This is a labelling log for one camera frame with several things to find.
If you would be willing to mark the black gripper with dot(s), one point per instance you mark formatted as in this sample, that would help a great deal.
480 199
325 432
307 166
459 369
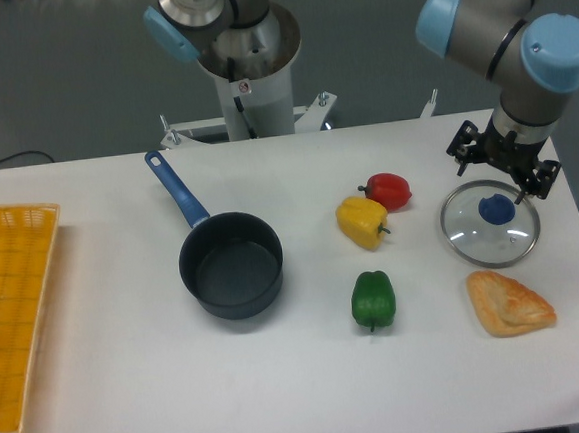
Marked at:
533 177

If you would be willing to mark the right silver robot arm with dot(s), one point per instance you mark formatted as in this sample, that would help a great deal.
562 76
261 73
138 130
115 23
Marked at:
535 63

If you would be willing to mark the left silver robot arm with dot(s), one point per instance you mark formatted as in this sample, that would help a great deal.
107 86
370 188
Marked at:
201 21

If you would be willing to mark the triangle bread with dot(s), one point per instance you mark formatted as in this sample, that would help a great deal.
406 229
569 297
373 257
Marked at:
505 307

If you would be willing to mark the glass lid blue knob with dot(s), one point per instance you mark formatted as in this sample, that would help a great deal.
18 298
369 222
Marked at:
487 223

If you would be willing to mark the red bell pepper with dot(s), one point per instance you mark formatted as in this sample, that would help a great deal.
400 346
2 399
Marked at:
388 189

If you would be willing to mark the yellow bell pepper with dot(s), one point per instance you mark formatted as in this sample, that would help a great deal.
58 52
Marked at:
362 220

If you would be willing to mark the green bell pepper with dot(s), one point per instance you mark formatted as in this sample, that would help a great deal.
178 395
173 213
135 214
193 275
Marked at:
373 301

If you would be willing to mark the yellow wicker basket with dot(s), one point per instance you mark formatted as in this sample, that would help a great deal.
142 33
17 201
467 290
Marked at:
27 240

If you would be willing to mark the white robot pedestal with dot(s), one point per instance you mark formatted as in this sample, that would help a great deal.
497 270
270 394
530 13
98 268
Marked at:
251 70

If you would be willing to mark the dark saucepan blue handle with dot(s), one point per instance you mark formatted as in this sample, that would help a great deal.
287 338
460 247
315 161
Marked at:
230 262

